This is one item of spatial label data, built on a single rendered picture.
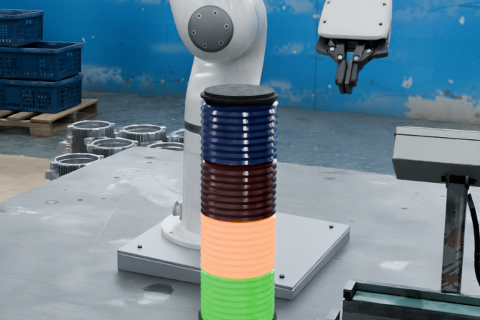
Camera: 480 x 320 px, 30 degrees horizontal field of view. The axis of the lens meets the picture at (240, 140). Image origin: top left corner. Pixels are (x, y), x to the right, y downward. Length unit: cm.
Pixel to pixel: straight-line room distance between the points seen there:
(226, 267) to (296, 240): 84
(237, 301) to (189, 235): 81
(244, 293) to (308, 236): 86
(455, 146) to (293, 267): 37
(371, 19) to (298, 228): 45
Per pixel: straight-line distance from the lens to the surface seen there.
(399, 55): 677
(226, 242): 69
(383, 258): 155
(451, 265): 126
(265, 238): 70
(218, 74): 149
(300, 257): 147
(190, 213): 151
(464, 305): 109
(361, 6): 133
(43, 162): 401
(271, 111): 68
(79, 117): 663
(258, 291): 71
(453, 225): 124
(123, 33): 764
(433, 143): 120
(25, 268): 152
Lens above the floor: 133
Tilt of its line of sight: 13 degrees down
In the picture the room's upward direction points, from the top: straight up
